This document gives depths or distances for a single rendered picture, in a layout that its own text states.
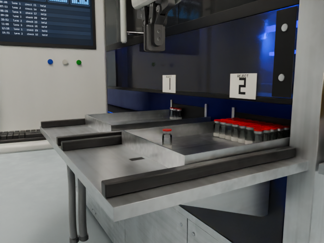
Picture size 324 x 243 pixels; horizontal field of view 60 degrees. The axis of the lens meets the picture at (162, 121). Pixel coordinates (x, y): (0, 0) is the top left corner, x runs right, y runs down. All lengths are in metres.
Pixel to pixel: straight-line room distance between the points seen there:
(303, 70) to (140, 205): 0.41
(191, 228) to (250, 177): 0.52
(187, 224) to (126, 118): 0.43
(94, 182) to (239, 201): 0.32
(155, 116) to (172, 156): 0.63
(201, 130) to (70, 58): 0.75
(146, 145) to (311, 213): 0.35
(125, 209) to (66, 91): 1.01
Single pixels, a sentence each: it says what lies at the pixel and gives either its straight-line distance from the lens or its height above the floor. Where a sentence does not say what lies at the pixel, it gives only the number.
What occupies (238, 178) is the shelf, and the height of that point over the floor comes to 0.88.
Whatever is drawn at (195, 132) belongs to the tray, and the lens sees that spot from 0.79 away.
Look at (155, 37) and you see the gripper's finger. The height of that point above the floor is 1.10.
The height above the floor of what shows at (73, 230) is 0.26.
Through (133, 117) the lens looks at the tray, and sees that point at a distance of 1.06.
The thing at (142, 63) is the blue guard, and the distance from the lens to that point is 1.16.
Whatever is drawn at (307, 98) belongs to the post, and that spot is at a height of 1.00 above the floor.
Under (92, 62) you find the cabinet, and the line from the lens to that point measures 1.36.
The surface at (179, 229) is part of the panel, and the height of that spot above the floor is 0.51.
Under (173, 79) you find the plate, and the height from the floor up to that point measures 1.04.
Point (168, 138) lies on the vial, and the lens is 0.61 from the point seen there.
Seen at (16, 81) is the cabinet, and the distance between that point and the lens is 1.33.
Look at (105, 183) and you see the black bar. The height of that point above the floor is 0.90.
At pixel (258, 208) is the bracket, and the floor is 0.75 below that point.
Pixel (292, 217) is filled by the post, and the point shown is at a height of 0.75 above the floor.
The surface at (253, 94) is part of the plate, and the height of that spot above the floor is 1.00.
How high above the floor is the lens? 1.04
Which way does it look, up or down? 9 degrees down
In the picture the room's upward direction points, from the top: straight up
